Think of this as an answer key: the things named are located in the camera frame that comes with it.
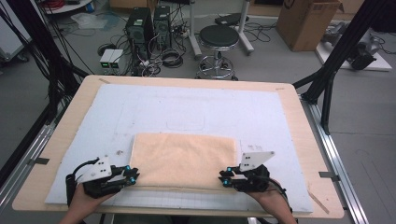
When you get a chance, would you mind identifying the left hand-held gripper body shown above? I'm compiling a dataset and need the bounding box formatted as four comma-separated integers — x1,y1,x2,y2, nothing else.
78,155,125,200

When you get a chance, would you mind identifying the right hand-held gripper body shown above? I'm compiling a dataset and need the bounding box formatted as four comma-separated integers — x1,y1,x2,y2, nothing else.
233,150,276,193

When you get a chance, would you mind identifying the cream towel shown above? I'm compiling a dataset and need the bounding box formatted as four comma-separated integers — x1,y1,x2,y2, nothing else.
129,133,239,191

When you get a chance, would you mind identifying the person's left hand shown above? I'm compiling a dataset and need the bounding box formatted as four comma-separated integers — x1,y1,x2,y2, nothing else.
71,183,115,213

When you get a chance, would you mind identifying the person's right hand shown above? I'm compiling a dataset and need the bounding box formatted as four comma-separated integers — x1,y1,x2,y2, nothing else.
247,178,290,216

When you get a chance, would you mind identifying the black tape strip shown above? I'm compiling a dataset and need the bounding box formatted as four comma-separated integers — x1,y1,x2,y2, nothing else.
318,171,341,182
27,157,50,166

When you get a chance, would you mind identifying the thin wooden stick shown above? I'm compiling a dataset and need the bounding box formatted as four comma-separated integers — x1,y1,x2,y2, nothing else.
307,190,331,215

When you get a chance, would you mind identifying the white foam mat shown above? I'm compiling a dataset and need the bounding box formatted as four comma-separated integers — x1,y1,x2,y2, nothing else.
45,83,314,214

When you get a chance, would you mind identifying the white power supply unit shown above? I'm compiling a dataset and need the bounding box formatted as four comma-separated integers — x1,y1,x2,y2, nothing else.
108,49,124,76
99,49,115,76

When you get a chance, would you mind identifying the black round stool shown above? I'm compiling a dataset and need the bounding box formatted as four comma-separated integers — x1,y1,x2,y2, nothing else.
195,24,240,81

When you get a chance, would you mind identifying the large black computer tower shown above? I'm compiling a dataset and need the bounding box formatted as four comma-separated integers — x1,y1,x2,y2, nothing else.
125,7,155,60

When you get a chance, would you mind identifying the white stand leg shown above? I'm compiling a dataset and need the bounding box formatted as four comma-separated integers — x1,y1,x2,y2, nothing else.
188,0,204,60
237,0,255,56

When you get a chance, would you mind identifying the slim black computer tower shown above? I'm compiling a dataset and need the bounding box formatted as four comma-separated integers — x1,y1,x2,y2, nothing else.
152,5,173,49

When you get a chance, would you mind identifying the flat black case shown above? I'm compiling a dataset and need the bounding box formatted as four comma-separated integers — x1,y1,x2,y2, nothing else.
214,12,250,26

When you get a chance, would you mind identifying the clear plastic bag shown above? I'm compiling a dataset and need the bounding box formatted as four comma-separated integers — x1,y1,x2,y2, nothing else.
70,12,101,30

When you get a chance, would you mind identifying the brown cardboard box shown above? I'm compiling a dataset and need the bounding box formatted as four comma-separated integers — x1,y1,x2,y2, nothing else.
276,0,344,52

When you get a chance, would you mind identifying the grey and black machine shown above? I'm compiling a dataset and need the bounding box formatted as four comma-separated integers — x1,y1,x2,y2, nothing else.
321,21,387,71

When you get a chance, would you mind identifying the white panel on stand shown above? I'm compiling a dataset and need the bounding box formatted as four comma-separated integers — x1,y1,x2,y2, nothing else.
0,15,32,62

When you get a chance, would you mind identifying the white floor board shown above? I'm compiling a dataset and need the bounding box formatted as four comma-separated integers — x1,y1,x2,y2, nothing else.
316,36,393,72

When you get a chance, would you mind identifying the round white table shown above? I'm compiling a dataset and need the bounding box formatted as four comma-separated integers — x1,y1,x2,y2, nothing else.
40,0,94,15

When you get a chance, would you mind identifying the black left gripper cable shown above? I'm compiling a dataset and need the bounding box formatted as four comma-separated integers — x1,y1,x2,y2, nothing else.
64,158,101,208

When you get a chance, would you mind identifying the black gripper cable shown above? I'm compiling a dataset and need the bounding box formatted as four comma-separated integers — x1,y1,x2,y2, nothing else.
64,158,101,208
270,178,293,216

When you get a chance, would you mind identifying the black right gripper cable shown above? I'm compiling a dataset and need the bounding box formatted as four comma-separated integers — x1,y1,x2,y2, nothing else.
270,178,293,216

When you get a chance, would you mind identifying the aluminium rail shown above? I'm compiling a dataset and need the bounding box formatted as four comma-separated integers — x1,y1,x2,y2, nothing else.
0,124,55,213
300,94,370,224

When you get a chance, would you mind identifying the coil of black cable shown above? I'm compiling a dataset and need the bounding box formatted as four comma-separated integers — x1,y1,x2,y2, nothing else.
162,49,185,69

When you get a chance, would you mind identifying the black metal frame with cables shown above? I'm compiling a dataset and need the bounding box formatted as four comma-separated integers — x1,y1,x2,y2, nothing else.
0,0,90,125

